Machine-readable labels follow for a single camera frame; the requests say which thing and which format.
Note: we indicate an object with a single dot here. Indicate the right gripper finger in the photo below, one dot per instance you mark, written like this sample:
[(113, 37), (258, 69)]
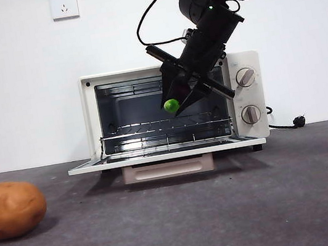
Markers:
[(171, 79), (192, 96)]

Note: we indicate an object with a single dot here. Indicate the purple eggplant with green stem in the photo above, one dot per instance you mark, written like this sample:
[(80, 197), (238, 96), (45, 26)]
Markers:
[(171, 105)]

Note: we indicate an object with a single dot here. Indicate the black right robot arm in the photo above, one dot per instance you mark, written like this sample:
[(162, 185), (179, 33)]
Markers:
[(219, 20)]

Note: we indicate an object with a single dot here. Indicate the cream oven temperature knob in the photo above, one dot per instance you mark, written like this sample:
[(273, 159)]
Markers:
[(245, 78)]

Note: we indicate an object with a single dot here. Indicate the cream oven timer knob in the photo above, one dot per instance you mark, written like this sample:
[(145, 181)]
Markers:
[(250, 114)]

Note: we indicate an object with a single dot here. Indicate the cream Toshiba toaster oven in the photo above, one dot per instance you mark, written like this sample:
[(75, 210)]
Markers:
[(255, 136)]

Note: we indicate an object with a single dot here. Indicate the brown potato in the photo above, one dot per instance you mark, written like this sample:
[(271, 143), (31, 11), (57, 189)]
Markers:
[(9, 210)]

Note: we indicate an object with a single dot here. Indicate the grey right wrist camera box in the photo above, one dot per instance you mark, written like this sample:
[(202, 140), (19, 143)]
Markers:
[(189, 34)]

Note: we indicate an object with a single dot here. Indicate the white wall socket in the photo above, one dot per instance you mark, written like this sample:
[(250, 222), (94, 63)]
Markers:
[(64, 6)]

